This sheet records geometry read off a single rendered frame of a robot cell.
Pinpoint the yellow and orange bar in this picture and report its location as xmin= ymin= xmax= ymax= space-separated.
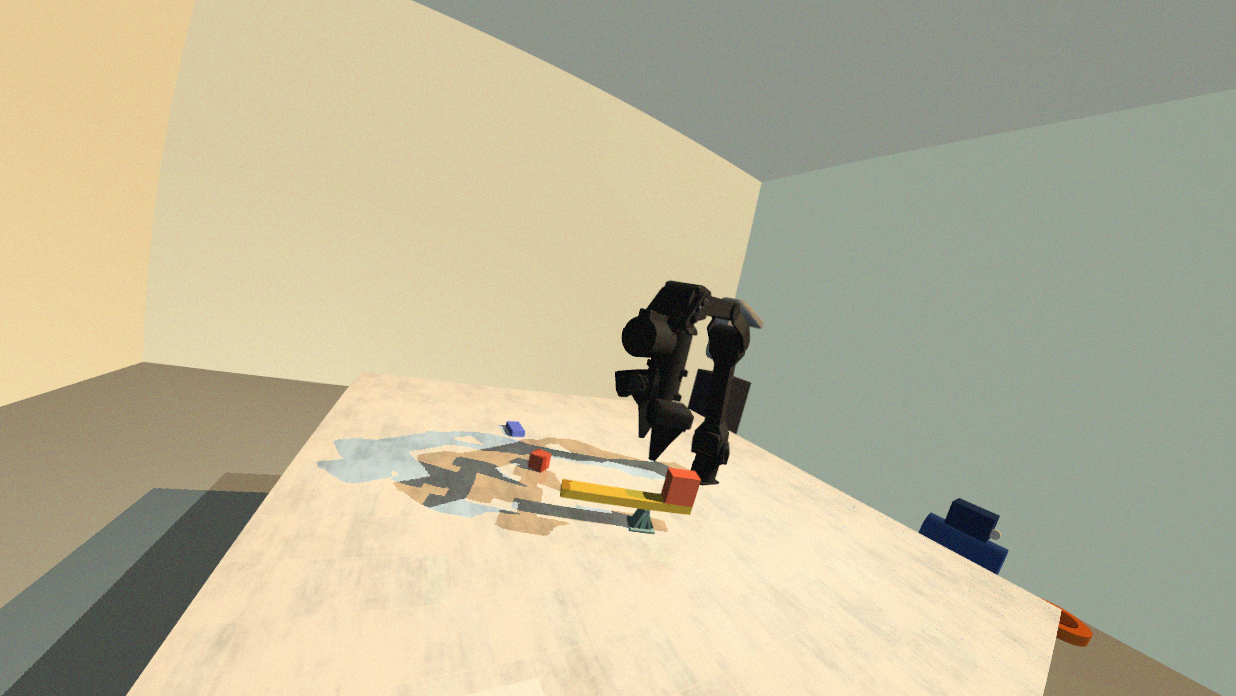
xmin=560 ymin=467 xmax=701 ymax=516

